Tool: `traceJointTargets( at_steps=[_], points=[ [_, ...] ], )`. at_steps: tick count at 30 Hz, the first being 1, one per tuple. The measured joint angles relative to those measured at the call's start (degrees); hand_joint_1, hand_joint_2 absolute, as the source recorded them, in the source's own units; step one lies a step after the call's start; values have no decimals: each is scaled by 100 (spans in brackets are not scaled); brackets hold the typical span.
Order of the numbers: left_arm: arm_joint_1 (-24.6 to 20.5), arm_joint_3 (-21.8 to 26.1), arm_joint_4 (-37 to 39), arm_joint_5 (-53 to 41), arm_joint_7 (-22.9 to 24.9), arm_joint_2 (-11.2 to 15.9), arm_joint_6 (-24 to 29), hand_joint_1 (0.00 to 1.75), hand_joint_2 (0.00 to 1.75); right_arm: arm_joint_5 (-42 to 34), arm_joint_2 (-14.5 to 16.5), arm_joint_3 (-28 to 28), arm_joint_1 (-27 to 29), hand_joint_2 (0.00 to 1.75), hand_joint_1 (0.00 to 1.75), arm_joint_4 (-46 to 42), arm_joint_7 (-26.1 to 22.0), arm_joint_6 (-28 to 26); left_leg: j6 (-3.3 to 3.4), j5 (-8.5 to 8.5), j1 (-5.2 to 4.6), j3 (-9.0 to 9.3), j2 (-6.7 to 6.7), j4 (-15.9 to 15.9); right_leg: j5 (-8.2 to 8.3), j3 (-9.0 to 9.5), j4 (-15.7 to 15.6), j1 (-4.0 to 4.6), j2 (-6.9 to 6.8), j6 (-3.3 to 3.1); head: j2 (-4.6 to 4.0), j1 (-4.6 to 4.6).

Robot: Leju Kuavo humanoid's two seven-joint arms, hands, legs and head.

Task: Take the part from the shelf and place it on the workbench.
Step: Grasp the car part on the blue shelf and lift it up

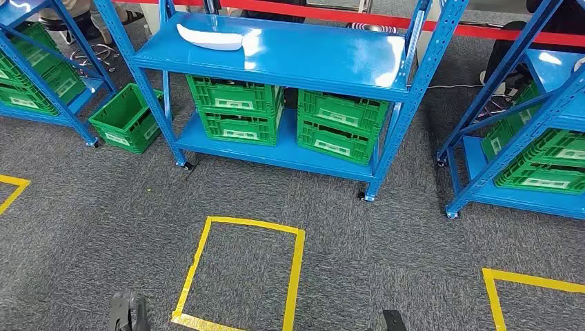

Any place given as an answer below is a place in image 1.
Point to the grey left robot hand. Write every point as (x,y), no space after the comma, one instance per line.
(129,315)

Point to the white table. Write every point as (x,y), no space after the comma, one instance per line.
(425,45)
(148,16)

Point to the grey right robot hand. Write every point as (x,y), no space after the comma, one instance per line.
(394,322)

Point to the yellow floor tape square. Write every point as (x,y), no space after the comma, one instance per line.
(492,297)
(18,181)

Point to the white curved panel part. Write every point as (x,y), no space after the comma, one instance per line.
(210,40)

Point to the blue metal shelf rack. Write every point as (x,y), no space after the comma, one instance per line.
(297,55)
(18,9)
(555,68)

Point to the chrome barrier stanchion post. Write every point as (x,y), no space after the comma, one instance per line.
(211,5)

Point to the chrome stool base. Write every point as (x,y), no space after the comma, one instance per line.
(101,54)

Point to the red barrier belt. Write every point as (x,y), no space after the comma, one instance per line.
(388,22)

